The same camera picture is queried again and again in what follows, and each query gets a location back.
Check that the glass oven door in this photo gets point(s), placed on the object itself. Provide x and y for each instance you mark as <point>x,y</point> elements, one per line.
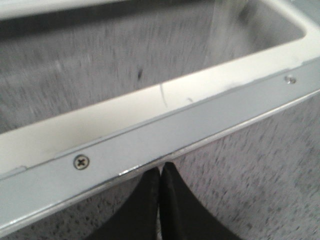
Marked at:
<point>95,91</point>

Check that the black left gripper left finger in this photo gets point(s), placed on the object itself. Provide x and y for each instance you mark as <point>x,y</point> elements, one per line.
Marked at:
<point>136,219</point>

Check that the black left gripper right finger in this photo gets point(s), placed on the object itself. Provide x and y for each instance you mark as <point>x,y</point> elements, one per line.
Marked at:
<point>182,216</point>

